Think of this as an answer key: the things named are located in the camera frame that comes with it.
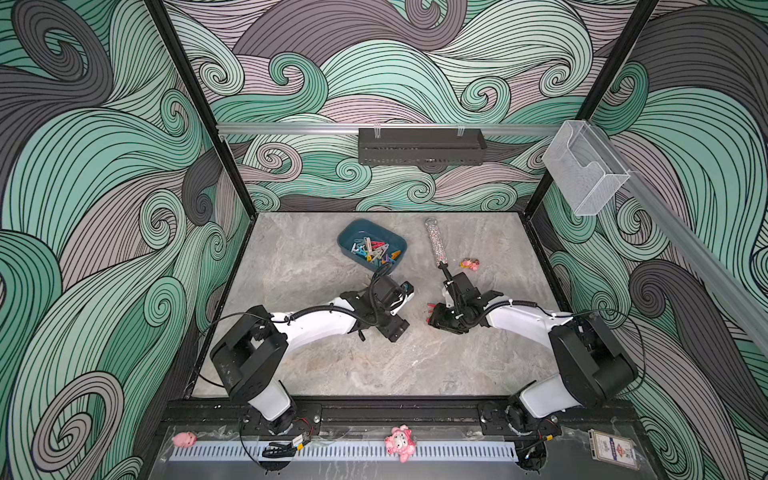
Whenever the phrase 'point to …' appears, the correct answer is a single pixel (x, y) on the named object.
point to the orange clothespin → (395, 254)
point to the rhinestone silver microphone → (438, 247)
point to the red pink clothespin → (430, 305)
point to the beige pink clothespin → (369, 245)
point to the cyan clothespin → (361, 252)
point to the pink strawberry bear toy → (470, 263)
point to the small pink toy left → (184, 439)
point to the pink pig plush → (400, 442)
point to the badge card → (614, 449)
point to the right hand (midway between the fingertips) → (431, 325)
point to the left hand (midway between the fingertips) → (397, 315)
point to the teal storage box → (354, 237)
